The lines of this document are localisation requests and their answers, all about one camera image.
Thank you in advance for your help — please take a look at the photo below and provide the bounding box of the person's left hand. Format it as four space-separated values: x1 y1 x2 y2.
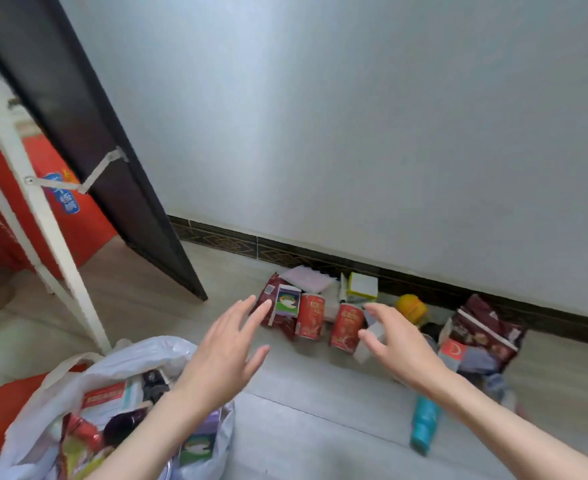
174 296 274 415

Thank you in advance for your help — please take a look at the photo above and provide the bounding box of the person's right hand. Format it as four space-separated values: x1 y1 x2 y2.
357 303 454 396

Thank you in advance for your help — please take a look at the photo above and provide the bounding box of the person's left forearm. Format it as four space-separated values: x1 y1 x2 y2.
86 386 225 480

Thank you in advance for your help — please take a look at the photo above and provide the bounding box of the person's right forearm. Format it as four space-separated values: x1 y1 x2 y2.
424 371 588 480

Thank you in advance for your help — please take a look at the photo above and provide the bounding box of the small white box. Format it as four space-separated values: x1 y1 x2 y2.
352 321 387 365

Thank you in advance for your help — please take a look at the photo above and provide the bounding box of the red can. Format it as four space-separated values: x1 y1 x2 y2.
295 293 326 341
329 303 366 354

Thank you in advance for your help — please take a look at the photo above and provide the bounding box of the yellow round lid jar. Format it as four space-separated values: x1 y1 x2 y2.
395 294 428 326

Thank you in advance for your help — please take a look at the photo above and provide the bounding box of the white and yellow box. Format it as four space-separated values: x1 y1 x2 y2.
346 272 379 302

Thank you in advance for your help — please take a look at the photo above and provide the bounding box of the black small item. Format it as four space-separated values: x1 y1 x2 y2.
420 322 444 346

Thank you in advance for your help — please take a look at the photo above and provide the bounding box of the green and white small carton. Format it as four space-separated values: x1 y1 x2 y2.
268 284 302 327

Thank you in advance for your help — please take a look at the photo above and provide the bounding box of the dark red snack packet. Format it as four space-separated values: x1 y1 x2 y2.
250 272 299 341

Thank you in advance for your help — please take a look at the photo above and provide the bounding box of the red and white packet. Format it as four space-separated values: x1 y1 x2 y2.
437 339 469 372

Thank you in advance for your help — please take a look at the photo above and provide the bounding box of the white and pink flat box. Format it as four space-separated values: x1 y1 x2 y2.
279 265 338 295

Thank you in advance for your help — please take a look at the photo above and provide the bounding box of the teal bottle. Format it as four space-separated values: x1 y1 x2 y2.
409 395 443 455

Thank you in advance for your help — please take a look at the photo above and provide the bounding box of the green and purple carton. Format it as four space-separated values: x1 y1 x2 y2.
176 409 223 467

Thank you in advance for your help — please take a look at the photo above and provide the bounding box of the black item in bag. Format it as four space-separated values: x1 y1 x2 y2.
140 369 172 404

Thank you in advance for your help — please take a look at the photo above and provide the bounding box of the blue grey packet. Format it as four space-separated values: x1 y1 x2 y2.
456 346 501 376

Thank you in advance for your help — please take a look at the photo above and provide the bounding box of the large dark red snack bag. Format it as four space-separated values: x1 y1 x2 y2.
439 294 528 371

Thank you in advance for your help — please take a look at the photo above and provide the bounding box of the white plastic bag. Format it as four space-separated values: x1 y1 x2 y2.
0 336 236 480

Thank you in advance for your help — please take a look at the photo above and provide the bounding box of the clear plastic wrapper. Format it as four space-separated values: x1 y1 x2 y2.
481 372 525 418

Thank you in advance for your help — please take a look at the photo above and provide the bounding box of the red and white flat box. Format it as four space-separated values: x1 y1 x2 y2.
80 381 142 411

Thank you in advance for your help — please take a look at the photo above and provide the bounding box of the red shiny snack packet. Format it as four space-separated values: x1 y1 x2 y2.
56 414 106 480

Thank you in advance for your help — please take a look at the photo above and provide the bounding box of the yellow green packet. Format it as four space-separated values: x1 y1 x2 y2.
71 445 117 480

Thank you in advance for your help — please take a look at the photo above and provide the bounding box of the red box with blue label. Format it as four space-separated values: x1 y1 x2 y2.
0 135 120 280

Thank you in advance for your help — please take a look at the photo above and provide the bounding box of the dark brown door panel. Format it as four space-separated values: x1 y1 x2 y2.
0 0 209 302

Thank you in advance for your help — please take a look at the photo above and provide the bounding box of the white metal frame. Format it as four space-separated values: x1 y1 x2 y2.
0 35 129 356

